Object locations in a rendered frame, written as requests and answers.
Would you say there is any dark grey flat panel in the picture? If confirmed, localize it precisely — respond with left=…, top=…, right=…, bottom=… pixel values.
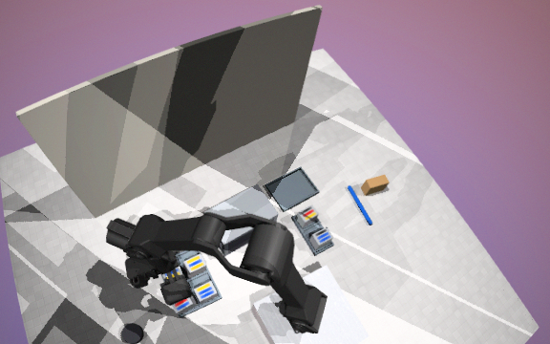
left=15, top=5, right=323, bottom=218

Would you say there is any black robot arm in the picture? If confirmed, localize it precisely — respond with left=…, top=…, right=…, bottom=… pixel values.
left=106, top=212, right=328, bottom=333

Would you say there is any blue rod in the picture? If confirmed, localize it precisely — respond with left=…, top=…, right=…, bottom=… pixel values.
left=348, top=186, right=372, bottom=225

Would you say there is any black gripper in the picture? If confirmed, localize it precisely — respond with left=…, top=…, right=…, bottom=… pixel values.
left=148, top=256, right=193, bottom=306

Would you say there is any brown rectangular block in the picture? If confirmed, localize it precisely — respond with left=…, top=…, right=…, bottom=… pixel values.
left=361, top=175, right=390, bottom=196

